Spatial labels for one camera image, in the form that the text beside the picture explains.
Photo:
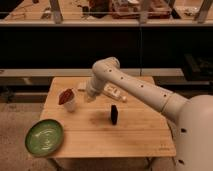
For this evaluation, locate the green round plate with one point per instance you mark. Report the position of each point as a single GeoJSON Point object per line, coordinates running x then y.
{"type": "Point", "coordinates": [44, 138]}

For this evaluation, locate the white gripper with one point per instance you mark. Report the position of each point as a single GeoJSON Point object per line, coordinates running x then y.
{"type": "Point", "coordinates": [91, 94]}

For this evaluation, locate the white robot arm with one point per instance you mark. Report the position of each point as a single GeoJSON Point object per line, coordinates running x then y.
{"type": "Point", "coordinates": [193, 117]}

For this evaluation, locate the white paper cup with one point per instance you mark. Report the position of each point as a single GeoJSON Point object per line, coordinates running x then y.
{"type": "Point", "coordinates": [70, 105]}

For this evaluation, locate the wooden folding table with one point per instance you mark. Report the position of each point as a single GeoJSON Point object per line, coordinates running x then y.
{"type": "Point", "coordinates": [89, 133]}

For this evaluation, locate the red chip bag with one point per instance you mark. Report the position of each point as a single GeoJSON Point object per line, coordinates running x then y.
{"type": "Point", "coordinates": [66, 96]}

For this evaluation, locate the white plastic bottle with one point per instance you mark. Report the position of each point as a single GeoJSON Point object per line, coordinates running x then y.
{"type": "Point", "coordinates": [114, 93]}

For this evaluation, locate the black upright eraser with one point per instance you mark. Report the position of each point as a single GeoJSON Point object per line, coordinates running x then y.
{"type": "Point", "coordinates": [114, 114]}

